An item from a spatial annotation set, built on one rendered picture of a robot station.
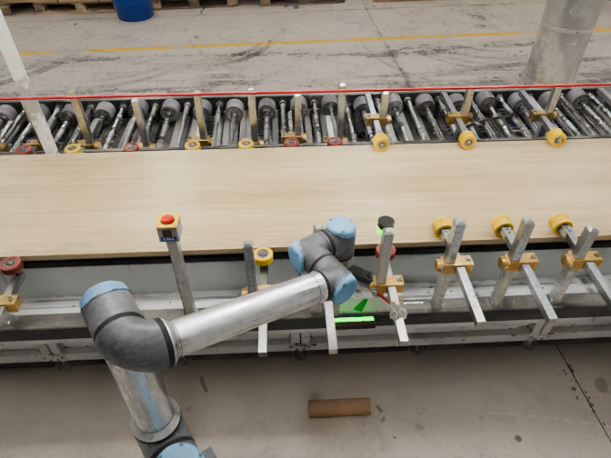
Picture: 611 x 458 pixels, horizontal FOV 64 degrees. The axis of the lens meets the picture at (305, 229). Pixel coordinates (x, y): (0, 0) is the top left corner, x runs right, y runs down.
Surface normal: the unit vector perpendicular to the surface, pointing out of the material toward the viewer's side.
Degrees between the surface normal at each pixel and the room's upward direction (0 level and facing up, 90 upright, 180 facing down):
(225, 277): 90
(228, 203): 0
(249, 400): 0
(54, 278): 90
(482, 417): 0
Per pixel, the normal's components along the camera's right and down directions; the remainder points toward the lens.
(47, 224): 0.00, -0.73
